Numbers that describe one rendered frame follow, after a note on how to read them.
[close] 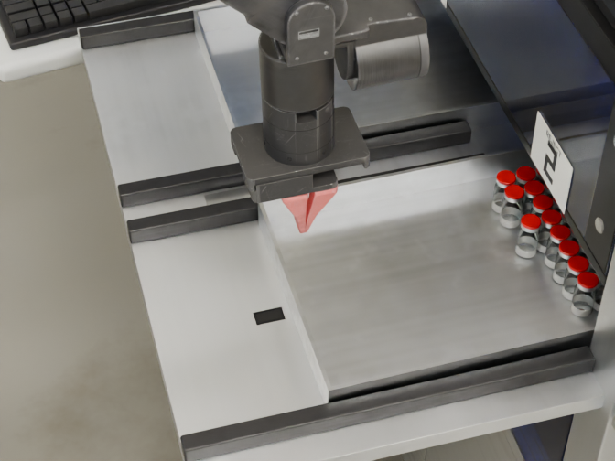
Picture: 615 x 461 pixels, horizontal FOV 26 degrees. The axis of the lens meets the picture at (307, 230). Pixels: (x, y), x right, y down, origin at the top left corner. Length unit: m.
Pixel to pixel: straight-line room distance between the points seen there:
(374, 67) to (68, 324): 1.58
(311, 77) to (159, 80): 0.62
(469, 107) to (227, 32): 0.34
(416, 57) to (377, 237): 0.42
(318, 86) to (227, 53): 0.63
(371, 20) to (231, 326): 0.44
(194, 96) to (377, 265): 0.34
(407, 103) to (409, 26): 0.56
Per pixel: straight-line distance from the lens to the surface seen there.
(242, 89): 1.58
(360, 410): 1.24
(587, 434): 1.37
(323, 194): 1.08
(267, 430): 1.22
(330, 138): 1.06
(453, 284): 1.37
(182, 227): 1.41
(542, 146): 1.32
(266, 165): 1.06
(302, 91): 1.01
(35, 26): 1.80
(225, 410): 1.27
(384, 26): 1.00
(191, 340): 1.32
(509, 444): 1.63
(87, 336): 2.49
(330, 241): 1.40
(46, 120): 2.93
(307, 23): 0.95
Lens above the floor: 1.90
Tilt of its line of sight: 46 degrees down
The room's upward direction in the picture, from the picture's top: straight up
